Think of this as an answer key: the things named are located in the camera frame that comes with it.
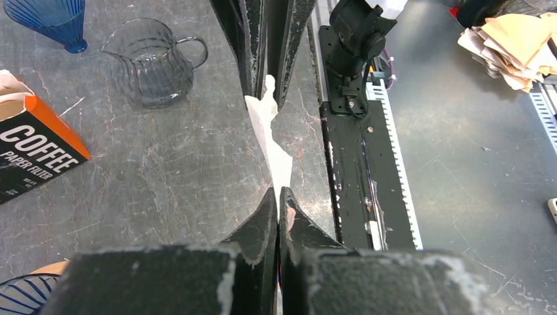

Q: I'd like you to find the crumpled paper filter pile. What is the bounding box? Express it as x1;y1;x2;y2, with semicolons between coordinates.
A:
457;12;556;93

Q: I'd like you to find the clear glass pitcher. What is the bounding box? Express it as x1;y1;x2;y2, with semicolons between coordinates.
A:
100;18;209;108

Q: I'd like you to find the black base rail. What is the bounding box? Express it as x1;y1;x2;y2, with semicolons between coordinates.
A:
312;27;415;250

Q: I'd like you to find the grey slotted cable duct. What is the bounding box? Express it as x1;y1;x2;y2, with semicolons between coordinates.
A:
366;79;424;250

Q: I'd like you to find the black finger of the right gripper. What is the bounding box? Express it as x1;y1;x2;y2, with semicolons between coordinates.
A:
267;0;316;110
210;0;267;98

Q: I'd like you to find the white paper coffee filter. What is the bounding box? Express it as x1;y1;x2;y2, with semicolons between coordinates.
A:
244;75;293;207

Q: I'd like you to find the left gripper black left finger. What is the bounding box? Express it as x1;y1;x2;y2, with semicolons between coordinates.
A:
42;189;277;314

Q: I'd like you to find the blue ribbed dripper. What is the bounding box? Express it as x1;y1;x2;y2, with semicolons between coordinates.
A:
1;273;60;315
3;0;88;54

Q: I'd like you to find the orange coffee filter box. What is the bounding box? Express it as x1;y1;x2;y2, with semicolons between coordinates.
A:
1;70;91;203

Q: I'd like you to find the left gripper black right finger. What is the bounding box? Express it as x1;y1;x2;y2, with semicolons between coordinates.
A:
279;187;495;314

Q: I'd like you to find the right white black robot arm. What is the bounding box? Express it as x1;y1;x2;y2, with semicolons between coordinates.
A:
211;1;406;119

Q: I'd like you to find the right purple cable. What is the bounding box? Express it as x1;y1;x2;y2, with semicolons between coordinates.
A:
381;47;397;91

